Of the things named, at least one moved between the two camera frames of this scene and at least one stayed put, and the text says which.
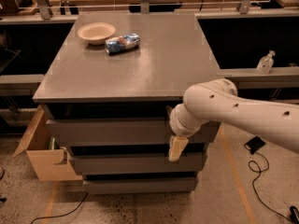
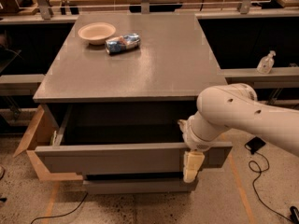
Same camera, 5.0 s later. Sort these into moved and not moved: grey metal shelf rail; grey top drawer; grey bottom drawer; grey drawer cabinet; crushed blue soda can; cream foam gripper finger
Moved: cream foam gripper finger; grey top drawer
Not moved: grey bottom drawer; grey metal shelf rail; grey drawer cabinet; crushed blue soda can
